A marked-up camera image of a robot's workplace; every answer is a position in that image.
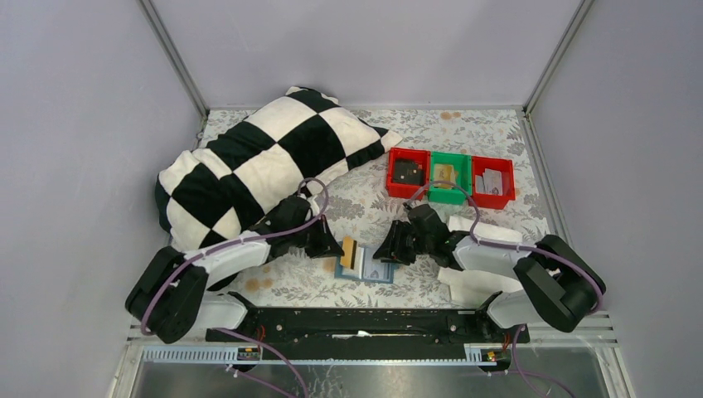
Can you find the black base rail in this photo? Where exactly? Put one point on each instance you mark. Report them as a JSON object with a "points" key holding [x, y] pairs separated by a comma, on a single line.
{"points": [[373, 333]]}

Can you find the black white checkered pillow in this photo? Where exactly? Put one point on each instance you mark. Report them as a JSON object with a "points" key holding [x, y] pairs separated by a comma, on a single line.
{"points": [[293, 146]]}

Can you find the red plastic bin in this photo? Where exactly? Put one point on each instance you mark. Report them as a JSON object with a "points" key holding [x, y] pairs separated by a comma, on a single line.
{"points": [[505, 166], [401, 190]]}

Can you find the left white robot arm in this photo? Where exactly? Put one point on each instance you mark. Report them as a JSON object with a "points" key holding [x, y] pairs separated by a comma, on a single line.
{"points": [[177, 291]]}

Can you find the blue card holder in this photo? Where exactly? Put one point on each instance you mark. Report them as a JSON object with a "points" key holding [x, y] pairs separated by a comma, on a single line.
{"points": [[366, 268]]}

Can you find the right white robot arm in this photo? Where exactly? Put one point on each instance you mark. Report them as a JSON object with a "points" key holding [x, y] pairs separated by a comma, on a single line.
{"points": [[557, 286]]}

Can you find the left red plastic bin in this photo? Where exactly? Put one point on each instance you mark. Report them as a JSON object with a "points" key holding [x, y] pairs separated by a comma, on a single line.
{"points": [[401, 190]]}

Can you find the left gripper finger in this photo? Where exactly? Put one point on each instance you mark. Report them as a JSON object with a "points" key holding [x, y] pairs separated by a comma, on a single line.
{"points": [[316, 242], [330, 246]]}

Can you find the black cards in bin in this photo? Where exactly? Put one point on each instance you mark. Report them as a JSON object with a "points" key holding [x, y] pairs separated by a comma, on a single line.
{"points": [[408, 172]]}

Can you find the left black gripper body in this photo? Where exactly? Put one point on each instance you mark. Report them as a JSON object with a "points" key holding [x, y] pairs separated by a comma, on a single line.
{"points": [[298, 238]]}

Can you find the green plastic bin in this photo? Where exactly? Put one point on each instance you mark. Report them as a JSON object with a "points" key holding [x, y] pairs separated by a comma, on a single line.
{"points": [[456, 196]]}

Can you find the floral table cloth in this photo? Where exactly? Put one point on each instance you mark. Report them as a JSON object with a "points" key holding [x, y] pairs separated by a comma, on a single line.
{"points": [[360, 207]]}

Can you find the white folded towel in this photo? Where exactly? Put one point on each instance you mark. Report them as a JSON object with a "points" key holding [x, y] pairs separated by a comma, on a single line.
{"points": [[470, 288]]}

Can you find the right red plastic bin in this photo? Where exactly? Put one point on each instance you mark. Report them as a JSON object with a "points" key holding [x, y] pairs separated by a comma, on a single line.
{"points": [[505, 166]]}

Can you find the white cards in bin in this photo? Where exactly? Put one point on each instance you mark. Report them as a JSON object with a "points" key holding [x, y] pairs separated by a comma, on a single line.
{"points": [[489, 183]]}

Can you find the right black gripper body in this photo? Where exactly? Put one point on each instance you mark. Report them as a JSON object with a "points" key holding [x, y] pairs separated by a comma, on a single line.
{"points": [[423, 245]]}

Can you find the gold cards in bin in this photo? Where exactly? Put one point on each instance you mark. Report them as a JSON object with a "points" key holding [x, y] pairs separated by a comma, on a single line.
{"points": [[447, 174]]}

